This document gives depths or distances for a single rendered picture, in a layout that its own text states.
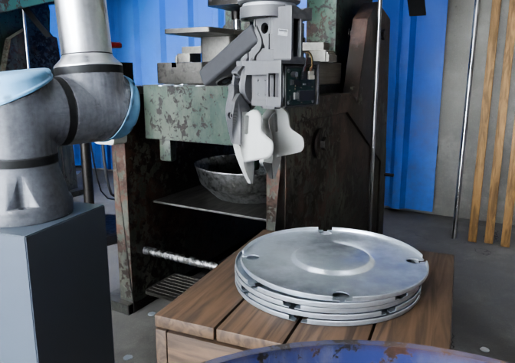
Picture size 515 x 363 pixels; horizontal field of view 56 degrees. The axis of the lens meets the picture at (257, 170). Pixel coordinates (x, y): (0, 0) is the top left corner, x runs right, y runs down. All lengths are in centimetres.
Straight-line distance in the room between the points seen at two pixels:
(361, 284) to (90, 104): 51
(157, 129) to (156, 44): 178
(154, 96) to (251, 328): 82
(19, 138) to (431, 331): 64
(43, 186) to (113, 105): 18
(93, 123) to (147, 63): 233
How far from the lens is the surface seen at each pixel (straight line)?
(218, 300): 73
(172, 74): 140
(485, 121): 212
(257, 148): 58
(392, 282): 72
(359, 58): 153
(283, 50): 56
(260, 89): 58
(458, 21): 242
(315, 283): 70
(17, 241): 77
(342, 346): 38
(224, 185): 133
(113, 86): 87
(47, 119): 81
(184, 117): 127
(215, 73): 64
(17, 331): 84
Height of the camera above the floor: 68
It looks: 11 degrees down
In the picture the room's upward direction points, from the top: straight up
